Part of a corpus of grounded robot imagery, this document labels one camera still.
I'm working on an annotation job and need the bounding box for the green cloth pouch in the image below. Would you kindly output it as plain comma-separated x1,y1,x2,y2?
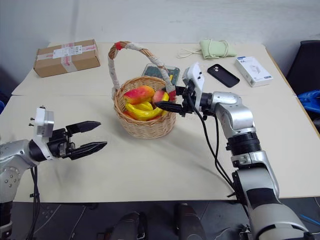
199,38,238,61

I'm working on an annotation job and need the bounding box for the red yellow mango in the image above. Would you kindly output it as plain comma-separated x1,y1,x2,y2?
123,85,156,105

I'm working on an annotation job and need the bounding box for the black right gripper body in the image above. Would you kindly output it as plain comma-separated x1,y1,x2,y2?
179,82,197,117

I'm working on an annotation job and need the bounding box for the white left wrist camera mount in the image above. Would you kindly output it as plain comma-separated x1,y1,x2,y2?
28,106,55,161

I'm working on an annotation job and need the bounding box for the black chair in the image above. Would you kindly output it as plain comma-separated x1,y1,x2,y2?
286,39,320,96

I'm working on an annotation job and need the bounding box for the blue plastic bag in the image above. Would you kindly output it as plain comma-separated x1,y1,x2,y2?
297,90,320,114

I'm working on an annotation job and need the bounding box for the brown cardboard box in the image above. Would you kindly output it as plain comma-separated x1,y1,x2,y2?
33,38,101,78

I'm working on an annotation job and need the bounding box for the white product box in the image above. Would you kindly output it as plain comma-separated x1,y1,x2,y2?
234,55,274,88

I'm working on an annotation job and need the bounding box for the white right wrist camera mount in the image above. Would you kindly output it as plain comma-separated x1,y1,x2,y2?
182,61,206,111

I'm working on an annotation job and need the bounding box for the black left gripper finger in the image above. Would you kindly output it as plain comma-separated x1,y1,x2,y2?
70,141,109,161
65,120,102,134

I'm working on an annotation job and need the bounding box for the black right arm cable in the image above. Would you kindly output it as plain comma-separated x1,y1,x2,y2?
186,96,240,200

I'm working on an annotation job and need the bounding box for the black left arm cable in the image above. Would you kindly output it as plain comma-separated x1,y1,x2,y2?
29,165,41,240

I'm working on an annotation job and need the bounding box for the yellow banana bunch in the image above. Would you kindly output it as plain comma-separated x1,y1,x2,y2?
124,100,169,122

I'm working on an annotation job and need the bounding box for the white cord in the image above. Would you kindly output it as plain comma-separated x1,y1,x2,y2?
177,47,202,60

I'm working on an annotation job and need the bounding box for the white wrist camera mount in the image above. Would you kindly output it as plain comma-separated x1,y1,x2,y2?
182,61,206,111
28,106,55,161

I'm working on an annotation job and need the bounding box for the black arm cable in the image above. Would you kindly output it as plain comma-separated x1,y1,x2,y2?
29,165,41,240
186,96,240,200

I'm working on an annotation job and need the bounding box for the wicker basket with taped handle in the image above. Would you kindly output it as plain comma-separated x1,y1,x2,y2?
107,40,179,140

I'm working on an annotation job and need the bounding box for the black phone case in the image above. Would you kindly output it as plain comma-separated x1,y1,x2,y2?
206,63,241,89

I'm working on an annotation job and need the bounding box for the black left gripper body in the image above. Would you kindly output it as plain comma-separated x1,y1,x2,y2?
46,127,76,160

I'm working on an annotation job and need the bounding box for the red apple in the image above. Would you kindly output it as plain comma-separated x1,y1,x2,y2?
152,90,171,105

